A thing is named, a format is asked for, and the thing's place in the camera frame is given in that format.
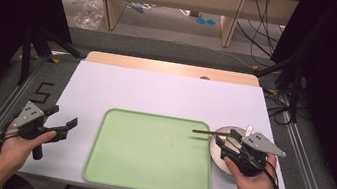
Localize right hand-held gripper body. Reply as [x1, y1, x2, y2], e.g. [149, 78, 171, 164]
[217, 126, 291, 182]

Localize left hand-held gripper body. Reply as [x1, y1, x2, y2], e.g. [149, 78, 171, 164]
[4, 98, 64, 163]

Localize brown wooden chopstick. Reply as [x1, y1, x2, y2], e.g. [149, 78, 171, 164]
[191, 127, 233, 140]

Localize person's left hand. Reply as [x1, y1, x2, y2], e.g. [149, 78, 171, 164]
[0, 117, 59, 189]

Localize person's right hand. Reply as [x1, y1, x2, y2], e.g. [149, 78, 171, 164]
[218, 145, 282, 189]

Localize black metal stand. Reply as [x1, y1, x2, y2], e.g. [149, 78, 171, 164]
[15, 23, 87, 95]
[247, 52, 308, 125]

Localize green plastic tray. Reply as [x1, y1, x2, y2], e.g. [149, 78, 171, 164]
[81, 104, 222, 189]

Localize wooden board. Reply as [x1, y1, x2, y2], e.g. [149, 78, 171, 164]
[84, 49, 262, 89]

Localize clear plastic bag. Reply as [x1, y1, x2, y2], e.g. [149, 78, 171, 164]
[68, 0, 108, 33]

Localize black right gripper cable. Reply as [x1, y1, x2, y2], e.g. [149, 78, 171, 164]
[257, 159, 289, 189]

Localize black floor cables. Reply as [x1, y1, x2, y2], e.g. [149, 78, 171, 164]
[258, 87, 313, 130]

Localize black hanging cables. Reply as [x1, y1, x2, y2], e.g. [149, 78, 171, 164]
[231, 0, 290, 61]

